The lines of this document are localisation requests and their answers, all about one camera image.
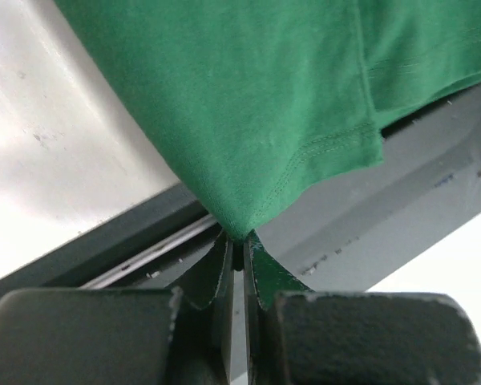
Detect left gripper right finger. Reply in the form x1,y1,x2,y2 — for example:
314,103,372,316
243,233,481,384

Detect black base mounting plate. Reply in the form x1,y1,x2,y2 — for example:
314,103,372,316
0,84,481,297

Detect dark green t shirt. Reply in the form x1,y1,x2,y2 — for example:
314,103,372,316
57,0,481,240

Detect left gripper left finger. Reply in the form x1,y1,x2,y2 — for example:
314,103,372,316
0,235,233,384

